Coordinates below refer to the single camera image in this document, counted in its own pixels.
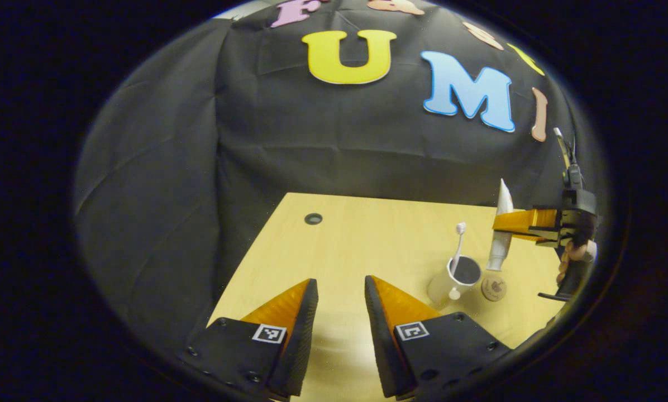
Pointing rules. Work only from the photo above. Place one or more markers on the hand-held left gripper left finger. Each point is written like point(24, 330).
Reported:
point(303, 346)

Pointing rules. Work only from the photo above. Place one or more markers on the round wooden coaster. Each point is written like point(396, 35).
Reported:
point(494, 287)

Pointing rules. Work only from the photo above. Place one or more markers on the white toothpaste tube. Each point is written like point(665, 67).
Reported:
point(501, 245)

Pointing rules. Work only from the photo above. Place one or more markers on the white toothbrush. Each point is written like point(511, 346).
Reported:
point(459, 240)

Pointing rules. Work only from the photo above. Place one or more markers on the light wooden desktop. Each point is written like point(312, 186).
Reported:
point(356, 240)

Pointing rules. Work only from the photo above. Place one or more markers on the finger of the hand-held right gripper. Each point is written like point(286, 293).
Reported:
point(543, 237)
point(526, 219)

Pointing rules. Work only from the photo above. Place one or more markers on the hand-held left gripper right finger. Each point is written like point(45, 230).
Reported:
point(380, 346)

